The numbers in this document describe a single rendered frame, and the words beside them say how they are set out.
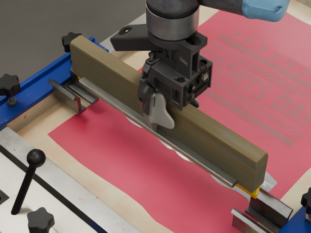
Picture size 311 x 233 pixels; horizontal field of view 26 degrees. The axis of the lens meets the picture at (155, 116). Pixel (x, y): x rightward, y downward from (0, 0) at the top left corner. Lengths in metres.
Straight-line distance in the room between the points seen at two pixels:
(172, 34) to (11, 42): 2.08
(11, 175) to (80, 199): 0.12
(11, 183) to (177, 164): 0.30
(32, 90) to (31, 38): 1.68
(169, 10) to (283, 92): 0.52
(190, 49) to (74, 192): 0.35
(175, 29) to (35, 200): 0.36
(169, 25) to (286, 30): 0.63
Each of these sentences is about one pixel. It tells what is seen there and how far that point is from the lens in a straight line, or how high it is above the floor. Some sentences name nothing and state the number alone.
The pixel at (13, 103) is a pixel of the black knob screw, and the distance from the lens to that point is 1.28.
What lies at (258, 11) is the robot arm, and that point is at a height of 1.38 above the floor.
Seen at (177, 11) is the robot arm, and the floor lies 1.35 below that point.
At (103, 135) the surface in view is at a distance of 1.27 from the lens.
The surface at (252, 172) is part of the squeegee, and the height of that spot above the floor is 1.12.
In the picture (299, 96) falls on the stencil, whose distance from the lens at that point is 1.37.
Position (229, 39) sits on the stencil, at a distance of 1.48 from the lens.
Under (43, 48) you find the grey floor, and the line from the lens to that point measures 2.93.
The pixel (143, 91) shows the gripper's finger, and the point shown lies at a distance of 1.03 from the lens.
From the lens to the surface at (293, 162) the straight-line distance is 1.25.
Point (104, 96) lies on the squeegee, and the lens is 1.17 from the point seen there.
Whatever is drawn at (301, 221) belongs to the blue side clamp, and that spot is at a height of 1.00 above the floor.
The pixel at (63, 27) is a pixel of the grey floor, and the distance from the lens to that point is 3.02.
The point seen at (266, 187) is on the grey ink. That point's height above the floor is 0.96.
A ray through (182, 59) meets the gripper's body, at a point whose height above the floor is 1.26.
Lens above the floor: 1.91
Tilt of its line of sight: 47 degrees down
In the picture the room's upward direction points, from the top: straight up
